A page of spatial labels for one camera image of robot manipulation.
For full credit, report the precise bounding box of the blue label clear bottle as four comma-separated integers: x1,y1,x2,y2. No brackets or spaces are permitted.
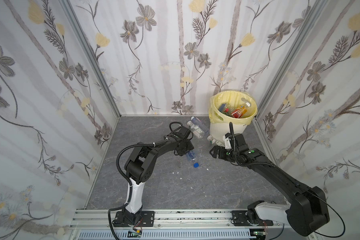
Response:
186,151,196,161

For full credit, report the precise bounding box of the clear bottle white cap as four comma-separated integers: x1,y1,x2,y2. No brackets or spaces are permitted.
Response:
187,121,205,139

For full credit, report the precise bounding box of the clear bottle blue tint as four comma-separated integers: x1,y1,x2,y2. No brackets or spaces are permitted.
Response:
191,117,210,135

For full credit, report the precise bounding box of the red yellow label bottle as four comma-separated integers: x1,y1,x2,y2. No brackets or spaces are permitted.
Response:
231,102,251,119

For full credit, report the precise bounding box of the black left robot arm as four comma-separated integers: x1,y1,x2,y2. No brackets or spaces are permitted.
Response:
108,122,194,228

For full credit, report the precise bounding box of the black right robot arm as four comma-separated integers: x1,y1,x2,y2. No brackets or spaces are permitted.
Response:
210,134,330,237

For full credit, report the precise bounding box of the white bin with yellow bag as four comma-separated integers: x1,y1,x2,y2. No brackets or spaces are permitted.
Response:
209,91,258,141

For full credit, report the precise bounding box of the clear bottle white green label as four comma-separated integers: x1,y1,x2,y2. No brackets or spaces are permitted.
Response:
207,135,225,147

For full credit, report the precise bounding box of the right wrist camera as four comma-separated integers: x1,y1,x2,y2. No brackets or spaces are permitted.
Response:
223,133,232,150

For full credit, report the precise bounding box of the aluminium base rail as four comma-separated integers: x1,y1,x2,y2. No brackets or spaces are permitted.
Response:
67,209,304,240

